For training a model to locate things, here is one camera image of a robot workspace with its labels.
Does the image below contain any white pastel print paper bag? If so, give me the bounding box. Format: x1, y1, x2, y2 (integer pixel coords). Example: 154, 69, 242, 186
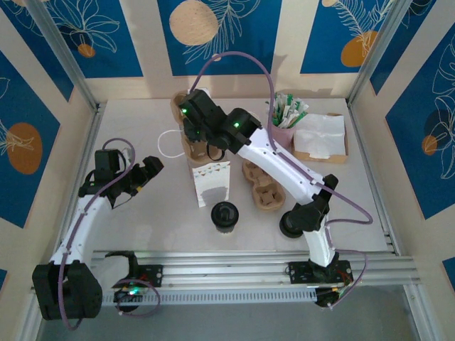
157, 129, 232, 208

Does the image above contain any aluminium frame post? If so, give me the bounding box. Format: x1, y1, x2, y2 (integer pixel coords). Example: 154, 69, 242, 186
26, 0, 101, 111
347, 0, 410, 109

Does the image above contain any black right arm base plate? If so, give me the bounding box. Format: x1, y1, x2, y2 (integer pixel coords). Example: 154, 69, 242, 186
287, 261, 353, 285

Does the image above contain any black plastic cup lid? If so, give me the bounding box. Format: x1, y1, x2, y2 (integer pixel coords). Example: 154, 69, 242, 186
279, 212, 306, 239
210, 201, 240, 227

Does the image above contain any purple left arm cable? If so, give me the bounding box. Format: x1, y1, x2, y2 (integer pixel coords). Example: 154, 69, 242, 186
56, 138, 161, 331

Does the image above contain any black controller board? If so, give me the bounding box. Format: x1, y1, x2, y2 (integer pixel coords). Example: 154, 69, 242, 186
314, 286, 351, 309
112, 283, 147, 313

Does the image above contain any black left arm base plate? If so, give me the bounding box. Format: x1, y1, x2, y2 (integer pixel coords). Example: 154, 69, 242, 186
136, 264, 164, 287

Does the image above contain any black left controller board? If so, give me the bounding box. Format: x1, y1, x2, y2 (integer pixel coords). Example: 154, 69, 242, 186
112, 283, 147, 313

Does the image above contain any brown cardboard napkin tray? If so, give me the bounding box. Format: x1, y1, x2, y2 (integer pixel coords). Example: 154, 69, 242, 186
291, 112, 350, 165

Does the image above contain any grey slotted cable duct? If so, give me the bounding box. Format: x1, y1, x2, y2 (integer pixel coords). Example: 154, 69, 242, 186
44, 289, 318, 305

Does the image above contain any aluminium frame rail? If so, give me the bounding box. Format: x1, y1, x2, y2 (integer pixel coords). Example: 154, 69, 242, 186
30, 250, 419, 291

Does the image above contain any pink cup holder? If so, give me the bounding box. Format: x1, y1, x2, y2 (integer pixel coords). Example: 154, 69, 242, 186
267, 120, 296, 152

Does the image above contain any black right controller board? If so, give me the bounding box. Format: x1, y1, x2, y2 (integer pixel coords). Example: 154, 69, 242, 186
314, 286, 351, 309

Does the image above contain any aluminium side rail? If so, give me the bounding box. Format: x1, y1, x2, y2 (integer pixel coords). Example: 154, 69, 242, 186
346, 102, 399, 255
51, 102, 106, 264

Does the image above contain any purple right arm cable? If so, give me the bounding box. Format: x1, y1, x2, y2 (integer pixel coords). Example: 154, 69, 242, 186
189, 52, 373, 310

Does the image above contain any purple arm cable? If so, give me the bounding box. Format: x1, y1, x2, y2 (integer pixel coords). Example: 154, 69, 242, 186
56, 138, 161, 331
189, 52, 373, 310

